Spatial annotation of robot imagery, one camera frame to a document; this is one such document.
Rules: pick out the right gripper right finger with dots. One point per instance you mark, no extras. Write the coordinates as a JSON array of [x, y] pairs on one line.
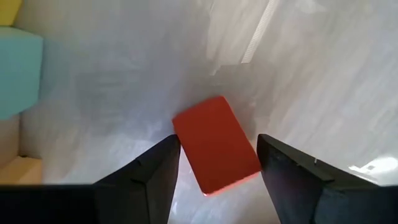
[[311, 196]]

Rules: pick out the large tan block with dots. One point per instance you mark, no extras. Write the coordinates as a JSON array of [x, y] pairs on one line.
[[18, 171]]

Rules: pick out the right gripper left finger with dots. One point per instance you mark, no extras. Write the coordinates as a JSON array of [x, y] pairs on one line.
[[143, 193]]

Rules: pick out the yellow block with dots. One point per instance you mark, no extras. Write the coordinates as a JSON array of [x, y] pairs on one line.
[[7, 11]]

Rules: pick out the large teal block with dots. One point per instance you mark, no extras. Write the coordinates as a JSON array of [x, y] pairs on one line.
[[18, 71]]

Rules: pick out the red block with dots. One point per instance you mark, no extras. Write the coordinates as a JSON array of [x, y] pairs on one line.
[[214, 146]]

